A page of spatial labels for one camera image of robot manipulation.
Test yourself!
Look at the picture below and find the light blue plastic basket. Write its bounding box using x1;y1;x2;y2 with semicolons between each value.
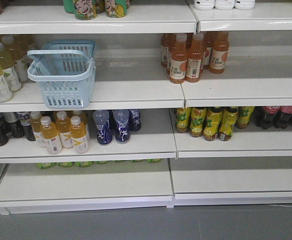
27;39;96;109

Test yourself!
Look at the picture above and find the blue sports drink bottle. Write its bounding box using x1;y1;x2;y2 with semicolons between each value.
93;110;112;145
129;109;141;132
113;109;130;143

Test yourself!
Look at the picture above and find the yellow lemon tea bottle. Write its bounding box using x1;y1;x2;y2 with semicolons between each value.
235;106;255;129
176;107;191;133
218;106;239;141
203;106;223;142
190;107;207;137

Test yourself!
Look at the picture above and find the green soda can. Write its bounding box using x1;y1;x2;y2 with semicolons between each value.
75;161;93;168
146;158;162;163
58;162;74;168
36;162;55;170

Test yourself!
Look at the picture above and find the white left shelf unit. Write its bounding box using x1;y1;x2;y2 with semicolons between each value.
0;0;199;216

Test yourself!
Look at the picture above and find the white shelf unit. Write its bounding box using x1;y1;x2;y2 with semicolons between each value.
170;0;292;206
0;0;199;216

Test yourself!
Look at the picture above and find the orange juice bottle front left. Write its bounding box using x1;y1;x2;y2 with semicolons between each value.
170;33;187;84

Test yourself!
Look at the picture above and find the orange juice bottle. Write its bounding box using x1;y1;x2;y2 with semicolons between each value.
170;33;187;84
209;31;230;74
185;32;204;83

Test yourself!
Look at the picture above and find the yellow vitamin drink bottle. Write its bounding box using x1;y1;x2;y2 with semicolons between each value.
70;116;89;154
40;116;62;154
30;111;45;148
56;111;73;149

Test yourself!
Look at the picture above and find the orange juice bottle front right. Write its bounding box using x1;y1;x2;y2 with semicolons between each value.
185;32;204;83

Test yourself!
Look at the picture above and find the green cartoon tea bottle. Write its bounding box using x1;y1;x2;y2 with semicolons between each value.
105;0;127;18
73;0;96;20

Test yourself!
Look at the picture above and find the white peach drink bottle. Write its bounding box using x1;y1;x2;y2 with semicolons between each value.
214;0;235;11
194;0;215;11
234;0;255;11

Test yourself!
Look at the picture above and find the white right shelf unit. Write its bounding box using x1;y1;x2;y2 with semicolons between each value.
170;0;292;206

